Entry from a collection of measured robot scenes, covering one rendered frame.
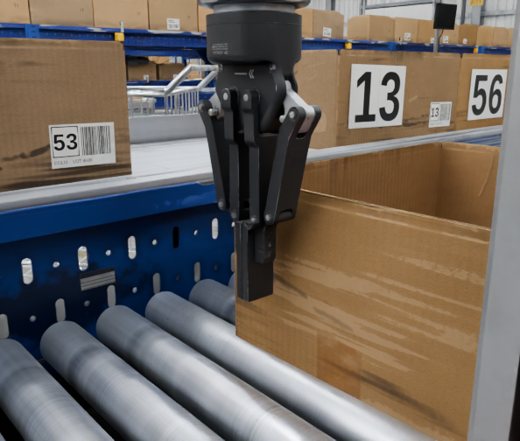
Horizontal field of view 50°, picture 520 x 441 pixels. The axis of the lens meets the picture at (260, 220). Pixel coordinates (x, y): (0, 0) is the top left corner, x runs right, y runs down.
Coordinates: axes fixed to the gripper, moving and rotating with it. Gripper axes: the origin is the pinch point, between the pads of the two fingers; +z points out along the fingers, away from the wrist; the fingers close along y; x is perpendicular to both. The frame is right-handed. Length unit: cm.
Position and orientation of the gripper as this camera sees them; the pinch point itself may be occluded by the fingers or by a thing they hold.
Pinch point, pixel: (255, 258)
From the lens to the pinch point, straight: 49.2
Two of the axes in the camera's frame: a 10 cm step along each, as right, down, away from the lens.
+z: 0.0, 9.6, 2.6
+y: 6.6, 2.0, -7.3
